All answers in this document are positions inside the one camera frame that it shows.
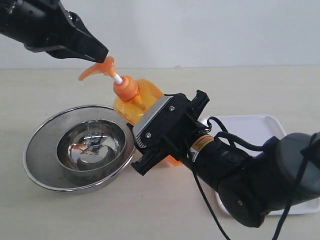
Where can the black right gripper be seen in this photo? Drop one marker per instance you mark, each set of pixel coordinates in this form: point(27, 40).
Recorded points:
point(173, 143)

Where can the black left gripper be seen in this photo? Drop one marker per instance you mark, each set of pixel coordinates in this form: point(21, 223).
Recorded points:
point(60, 33)

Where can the orange pump soap bottle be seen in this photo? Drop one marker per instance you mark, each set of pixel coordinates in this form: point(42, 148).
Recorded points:
point(133, 96)

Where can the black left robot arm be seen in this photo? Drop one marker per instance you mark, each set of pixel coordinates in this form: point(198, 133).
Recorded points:
point(12, 21)

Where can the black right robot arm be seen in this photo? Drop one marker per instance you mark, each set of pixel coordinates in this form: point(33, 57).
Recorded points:
point(251, 180)

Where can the small shiny steel bowl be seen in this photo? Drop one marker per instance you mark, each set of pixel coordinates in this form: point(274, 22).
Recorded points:
point(88, 151)

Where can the large steel mesh bowl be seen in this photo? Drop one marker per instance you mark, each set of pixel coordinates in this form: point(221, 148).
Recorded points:
point(40, 157)

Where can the white rectangular plastic tray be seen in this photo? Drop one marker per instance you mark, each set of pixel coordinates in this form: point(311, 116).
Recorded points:
point(257, 129)

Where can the silver wrist camera on right gripper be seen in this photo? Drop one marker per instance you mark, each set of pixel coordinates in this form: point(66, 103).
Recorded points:
point(159, 119)

